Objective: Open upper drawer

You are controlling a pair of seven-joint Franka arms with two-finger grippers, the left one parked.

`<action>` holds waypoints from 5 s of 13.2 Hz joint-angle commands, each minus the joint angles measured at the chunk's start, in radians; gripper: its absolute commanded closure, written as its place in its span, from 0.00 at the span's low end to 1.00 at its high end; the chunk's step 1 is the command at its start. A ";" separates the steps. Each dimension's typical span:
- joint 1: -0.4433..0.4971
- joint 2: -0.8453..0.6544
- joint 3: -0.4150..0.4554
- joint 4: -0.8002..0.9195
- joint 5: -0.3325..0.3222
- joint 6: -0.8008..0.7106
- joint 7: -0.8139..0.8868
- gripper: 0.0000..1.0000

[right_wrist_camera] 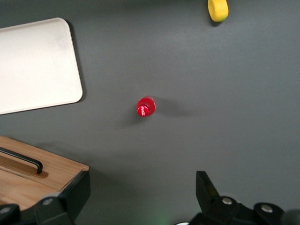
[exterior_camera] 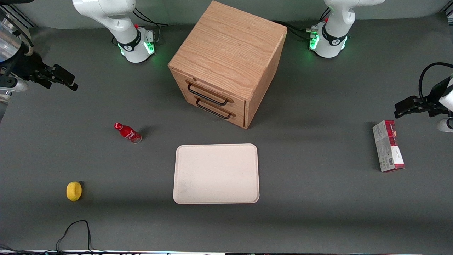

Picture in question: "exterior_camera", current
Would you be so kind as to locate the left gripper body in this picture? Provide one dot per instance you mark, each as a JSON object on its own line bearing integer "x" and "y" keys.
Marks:
{"x": 432, "y": 99}

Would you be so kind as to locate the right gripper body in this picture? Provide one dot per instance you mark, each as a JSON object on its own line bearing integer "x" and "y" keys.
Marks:
{"x": 29, "y": 67}

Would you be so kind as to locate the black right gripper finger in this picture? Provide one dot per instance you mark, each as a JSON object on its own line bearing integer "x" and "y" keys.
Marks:
{"x": 70, "y": 85}
{"x": 63, "y": 72}

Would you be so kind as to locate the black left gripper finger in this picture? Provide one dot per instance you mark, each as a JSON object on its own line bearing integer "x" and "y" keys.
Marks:
{"x": 407, "y": 102}
{"x": 407, "y": 112}

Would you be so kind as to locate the wooden drawer with worn front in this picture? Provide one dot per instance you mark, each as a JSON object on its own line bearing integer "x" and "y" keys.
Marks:
{"x": 237, "y": 101}

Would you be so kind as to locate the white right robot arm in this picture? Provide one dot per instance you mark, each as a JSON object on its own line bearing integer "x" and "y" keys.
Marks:
{"x": 120, "y": 21}

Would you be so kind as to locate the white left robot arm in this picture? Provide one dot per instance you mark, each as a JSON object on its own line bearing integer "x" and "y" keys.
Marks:
{"x": 332, "y": 35}

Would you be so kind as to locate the wooden drawer cabinet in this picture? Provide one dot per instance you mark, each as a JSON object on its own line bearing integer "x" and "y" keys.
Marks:
{"x": 230, "y": 46}

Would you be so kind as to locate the grey and red carton box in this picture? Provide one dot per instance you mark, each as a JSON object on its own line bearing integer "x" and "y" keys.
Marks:
{"x": 387, "y": 148}

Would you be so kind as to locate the red cola bottle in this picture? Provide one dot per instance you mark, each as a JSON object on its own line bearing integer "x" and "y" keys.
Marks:
{"x": 128, "y": 133}

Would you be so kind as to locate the yellow lemon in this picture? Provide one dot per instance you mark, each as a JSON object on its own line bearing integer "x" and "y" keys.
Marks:
{"x": 74, "y": 191}

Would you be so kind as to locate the white rectangular tray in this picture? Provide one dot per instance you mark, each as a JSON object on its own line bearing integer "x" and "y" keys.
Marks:
{"x": 216, "y": 173}

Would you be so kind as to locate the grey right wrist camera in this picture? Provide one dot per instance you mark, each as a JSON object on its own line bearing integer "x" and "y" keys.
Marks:
{"x": 14, "y": 85}

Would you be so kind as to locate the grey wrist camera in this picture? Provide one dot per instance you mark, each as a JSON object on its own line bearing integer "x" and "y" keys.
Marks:
{"x": 445, "y": 125}
{"x": 14, "y": 85}

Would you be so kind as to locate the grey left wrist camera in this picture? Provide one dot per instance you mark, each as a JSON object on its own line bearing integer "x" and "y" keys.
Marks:
{"x": 445, "y": 125}

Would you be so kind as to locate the aluminium frame rail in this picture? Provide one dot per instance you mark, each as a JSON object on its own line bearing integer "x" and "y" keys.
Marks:
{"x": 17, "y": 16}

